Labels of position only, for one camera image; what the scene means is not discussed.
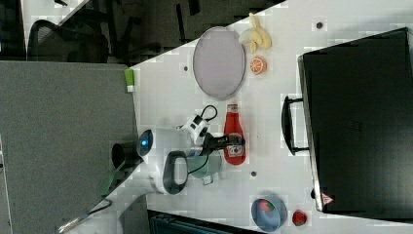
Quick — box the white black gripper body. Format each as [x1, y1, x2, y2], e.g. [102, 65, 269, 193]
[177, 114, 209, 156]

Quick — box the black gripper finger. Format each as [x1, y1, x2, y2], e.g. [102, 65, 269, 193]
[207, 136, 245, 150]

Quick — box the red plush ketchup bottle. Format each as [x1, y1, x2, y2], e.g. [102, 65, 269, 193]
[224, 103, 245, 166]

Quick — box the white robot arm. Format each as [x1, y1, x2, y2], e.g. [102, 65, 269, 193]
[113, 114, 245, 218]

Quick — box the green metal cup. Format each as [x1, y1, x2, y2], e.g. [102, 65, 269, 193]
[188, 151, 222, 185]

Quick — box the grey round plate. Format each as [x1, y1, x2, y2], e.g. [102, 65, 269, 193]
[193, 26, 245, 100]

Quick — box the red plush strawberry in bowl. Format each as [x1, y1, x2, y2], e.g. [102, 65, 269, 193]
[258, 199, 274, 213]

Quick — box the plush orange slice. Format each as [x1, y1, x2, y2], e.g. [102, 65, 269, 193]
[249, 57, 267, 75]

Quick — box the green white bottle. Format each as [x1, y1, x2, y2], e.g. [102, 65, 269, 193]
[125, 68, 134, 93]

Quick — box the blue bowl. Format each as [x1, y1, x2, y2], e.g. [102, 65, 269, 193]
[250, 195, 287, 232]

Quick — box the green slotted spatula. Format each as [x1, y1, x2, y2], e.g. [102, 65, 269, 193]
[98, 162, 125, 196]

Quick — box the peeled plush banana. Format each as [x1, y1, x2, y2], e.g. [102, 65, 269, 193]
[239, 13, 272, 54]

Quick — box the red plush strawberry on table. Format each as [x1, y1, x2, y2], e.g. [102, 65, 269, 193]
[292, 210, 308, 226]

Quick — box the black office chair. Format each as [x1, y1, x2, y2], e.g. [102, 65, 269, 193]
[27, 19, 109, 63]

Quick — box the silver toaster oven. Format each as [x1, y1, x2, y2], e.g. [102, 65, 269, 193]
[297, 27, 413, 223]

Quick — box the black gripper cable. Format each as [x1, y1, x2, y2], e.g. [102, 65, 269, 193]
[200, 104, 219, 123]

